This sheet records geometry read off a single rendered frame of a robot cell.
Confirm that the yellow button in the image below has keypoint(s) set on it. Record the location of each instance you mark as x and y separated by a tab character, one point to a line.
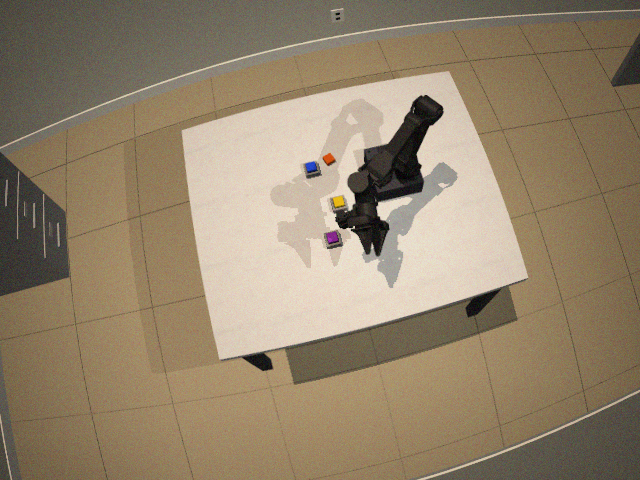
338	202

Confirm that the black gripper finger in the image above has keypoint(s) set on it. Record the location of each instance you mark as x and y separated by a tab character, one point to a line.
378	240
365	235

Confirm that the purple square button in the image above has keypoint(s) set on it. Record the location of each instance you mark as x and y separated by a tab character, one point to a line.
332	239

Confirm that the blue button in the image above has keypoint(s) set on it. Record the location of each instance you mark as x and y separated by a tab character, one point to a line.
311	169

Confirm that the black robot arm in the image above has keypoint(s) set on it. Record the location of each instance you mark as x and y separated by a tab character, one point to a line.
400	155

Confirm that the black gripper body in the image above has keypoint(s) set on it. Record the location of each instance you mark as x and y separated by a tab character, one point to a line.
367	215

